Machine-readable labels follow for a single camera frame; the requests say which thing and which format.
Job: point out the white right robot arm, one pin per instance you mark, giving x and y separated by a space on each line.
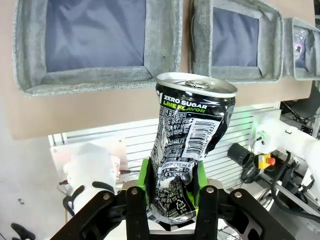
287 137

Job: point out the clear plastic bottles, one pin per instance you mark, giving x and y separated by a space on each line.
298 33

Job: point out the crushed black soda can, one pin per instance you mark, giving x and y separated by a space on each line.
185 130

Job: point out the black clamp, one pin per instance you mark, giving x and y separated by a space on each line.
22 231

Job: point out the yellow emergency stop button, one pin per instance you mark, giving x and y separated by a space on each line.
263 162

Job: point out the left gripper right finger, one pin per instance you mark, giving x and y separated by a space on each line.
207 215

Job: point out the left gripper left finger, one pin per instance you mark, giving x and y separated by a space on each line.
135 212

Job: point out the black cylinder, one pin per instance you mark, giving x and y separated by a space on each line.
237 152

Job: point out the grey fabric basket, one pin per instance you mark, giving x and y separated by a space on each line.
95 35
288 50
235 40

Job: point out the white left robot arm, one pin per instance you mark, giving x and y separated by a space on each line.
90 165

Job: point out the crushed clear plastic bottle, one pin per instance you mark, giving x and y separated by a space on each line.
298 47

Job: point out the aluminium profile frame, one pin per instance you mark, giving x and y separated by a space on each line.
140 135

